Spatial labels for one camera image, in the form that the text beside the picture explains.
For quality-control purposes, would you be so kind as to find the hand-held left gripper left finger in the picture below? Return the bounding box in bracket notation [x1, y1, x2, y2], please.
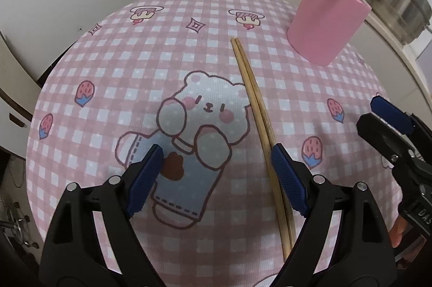
[39, 143, 166, 287]

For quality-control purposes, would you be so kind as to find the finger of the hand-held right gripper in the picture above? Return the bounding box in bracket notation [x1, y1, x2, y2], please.
[357, 95, 414, 169]
[410, 113, 432, 154]

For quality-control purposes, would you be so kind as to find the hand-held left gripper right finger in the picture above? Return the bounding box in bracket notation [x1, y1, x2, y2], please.
[270, 143, 397, 287]

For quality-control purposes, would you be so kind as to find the slim wooden chopstick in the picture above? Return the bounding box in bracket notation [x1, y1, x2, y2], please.
[235, 38, 298, 245]
[231, 39, 291, 262]

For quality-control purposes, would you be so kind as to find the pink cup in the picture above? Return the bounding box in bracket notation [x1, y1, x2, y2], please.
[287, 0, 372, 66]

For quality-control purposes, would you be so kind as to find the person's right hand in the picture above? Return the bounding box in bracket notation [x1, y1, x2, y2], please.
[388, 206, 410, 249]

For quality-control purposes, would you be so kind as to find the pink checkered printed tablecloth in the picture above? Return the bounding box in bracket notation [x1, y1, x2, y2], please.
[25, 0, 406, 287]

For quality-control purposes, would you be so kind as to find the white side furniture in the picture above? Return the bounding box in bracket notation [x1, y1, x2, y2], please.
[0, 30, 48, 152]

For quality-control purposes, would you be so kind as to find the metal wire rack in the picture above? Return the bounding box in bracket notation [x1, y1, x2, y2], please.
[0, 199, 41, 252]

